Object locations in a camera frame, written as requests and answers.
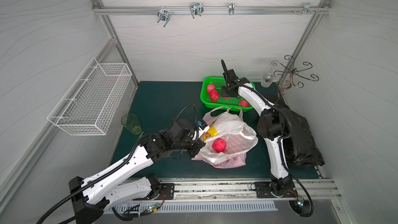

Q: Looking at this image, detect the clear glass bottle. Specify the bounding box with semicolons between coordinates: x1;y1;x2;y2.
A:
261;67;274;88

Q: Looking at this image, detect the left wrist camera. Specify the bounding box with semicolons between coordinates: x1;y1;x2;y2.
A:
197;120;209;139

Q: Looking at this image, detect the black plastic bag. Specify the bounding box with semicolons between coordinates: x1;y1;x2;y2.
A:
268;95;325;168

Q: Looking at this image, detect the white plastic bag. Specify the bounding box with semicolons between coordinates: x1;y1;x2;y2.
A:
201;110;258;163

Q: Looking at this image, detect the white wire basket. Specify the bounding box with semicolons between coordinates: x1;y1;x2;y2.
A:
47;58;132;136

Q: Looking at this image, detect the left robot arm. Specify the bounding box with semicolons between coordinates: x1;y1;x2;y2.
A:
38;115;209;224

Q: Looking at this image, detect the red apple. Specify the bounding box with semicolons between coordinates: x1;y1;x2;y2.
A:
238;100;250;107
212;138;227;153
209;90;220;101
206;84;216;94

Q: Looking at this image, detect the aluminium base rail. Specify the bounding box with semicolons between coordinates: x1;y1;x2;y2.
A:
159;178;343;202

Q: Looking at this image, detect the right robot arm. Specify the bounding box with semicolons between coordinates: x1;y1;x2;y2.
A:
221;60;314;218

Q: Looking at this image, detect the green plastic basket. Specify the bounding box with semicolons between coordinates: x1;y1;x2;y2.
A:
200;76;253;112

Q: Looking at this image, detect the metal hook stand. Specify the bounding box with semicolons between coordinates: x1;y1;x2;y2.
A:
271;55;319;96

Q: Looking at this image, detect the metal crossbar rail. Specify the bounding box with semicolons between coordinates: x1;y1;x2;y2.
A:
93;4;332;16

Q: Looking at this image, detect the white vent strip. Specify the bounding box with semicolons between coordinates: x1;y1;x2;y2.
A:
114;201;278;215

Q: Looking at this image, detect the metal clamp hook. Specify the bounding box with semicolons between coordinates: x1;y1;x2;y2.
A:
189;3;204;18
292;3;318;16
229;3;235;16
157;8;170;27

